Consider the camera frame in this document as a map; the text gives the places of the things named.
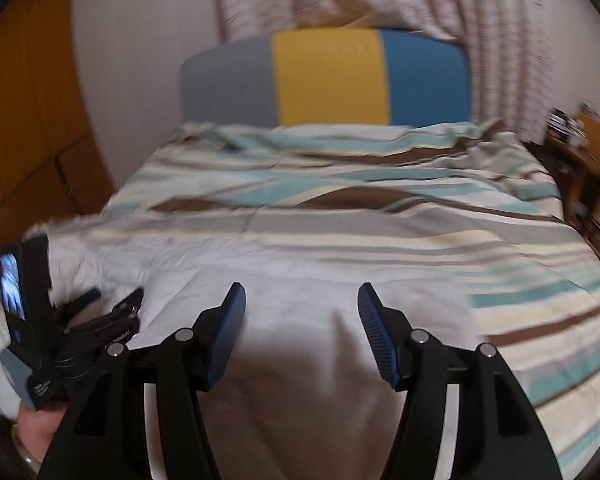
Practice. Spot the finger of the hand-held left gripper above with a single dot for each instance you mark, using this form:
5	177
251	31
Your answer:
122	317
80	305

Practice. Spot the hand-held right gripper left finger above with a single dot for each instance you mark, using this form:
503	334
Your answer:
225	337

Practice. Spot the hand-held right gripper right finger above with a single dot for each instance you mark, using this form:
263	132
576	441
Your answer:
380	340

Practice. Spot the white quilted puffer jacket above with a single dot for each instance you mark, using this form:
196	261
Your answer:
290	360

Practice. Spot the person's left hand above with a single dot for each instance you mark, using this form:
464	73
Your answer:
37	432

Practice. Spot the striped bed cover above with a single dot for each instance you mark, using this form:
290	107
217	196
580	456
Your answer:
380	200

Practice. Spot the wooden wardrobe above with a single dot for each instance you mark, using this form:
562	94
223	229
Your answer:
25	135

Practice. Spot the grey yellow blue headboard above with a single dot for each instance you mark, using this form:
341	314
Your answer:
330	80

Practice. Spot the wooden desk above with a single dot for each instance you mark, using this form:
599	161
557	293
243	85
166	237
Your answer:
585	160

